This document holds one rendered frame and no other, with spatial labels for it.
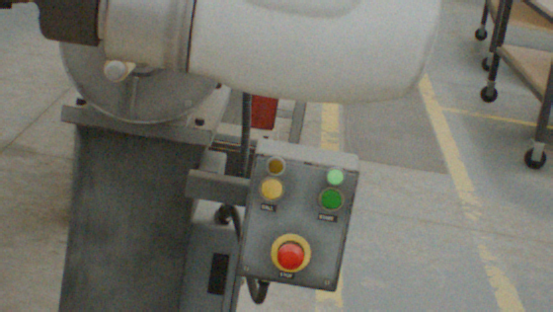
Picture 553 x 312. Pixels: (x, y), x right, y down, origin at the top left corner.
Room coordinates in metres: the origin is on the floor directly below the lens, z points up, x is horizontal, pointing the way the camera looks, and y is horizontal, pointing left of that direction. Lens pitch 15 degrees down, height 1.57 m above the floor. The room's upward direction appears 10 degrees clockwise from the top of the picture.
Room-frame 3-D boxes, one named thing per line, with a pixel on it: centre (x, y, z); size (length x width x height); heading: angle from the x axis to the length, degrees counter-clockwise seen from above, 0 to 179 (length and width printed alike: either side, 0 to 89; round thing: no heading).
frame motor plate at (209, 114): (1.99, 0.26, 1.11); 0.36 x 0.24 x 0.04; 1
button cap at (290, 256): (1.71, -0.02, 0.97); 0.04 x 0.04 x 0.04; 1
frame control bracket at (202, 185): (1.84, 0.07, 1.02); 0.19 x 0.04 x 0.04; 91
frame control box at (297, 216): (1.84, 0.01, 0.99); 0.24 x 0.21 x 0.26; 1
